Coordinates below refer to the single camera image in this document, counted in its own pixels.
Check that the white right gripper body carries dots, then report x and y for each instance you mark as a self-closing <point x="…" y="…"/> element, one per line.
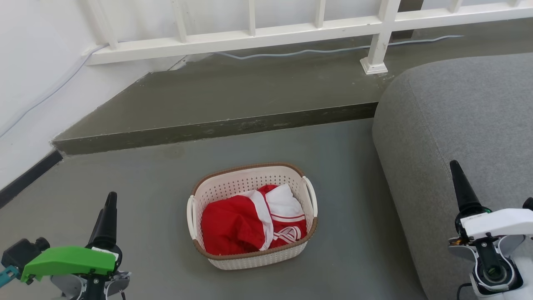
<point x="499" y="223"/>

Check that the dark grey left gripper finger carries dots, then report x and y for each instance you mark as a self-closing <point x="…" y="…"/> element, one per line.
<point x="106" y="225"/>

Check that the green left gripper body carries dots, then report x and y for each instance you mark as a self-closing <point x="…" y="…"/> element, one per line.
<point x="68" y="260"/>

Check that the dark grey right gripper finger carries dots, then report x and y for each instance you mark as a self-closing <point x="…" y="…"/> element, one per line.
<point x="463" y="189"/>

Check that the cream perforated laundry basket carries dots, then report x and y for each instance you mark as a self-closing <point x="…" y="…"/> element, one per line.
<point x="250" y="260"/>

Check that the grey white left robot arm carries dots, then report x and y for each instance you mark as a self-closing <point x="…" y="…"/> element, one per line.
<point x="70" y="287"/>

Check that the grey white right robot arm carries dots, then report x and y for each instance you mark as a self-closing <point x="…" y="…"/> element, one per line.
<point x="495" y="271"/>

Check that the grey fabric sofa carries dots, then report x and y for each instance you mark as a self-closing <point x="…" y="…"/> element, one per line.
<point x="454" y="116"/>

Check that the black baseboard strip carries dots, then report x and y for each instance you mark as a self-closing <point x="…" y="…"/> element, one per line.
<point x="29" y="177"/>

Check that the red and white garment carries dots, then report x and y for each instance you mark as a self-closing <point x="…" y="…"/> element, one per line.
<point x="233" y="225"/>

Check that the white wooden railing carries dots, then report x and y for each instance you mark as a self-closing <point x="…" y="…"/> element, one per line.
<point x="233" y="39"/>

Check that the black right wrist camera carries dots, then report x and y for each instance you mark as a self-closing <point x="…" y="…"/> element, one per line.
<point x="528" y="203"/>

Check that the teal left camera plug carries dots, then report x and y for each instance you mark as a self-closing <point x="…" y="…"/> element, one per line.
<point x="7" y="276"/>

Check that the dark brown post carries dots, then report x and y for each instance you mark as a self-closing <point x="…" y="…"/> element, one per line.
<point x="410" y="4"/>

